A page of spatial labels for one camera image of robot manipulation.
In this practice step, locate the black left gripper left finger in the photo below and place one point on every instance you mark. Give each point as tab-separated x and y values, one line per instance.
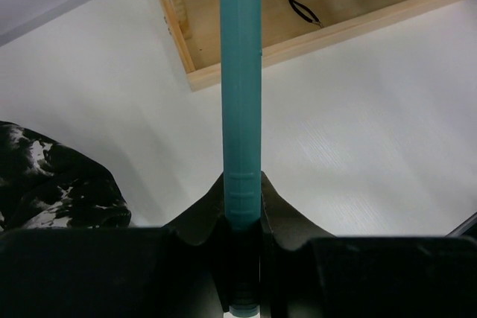
175	270

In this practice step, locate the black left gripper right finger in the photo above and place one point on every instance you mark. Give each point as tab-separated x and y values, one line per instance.
308	272

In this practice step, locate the black white patterned trousers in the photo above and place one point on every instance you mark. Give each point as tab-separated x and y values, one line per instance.
45	184

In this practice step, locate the teal plastic hanger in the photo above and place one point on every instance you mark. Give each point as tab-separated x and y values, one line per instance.
241	105

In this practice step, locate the aluminium rail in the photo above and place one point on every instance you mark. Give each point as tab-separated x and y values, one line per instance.
467	228

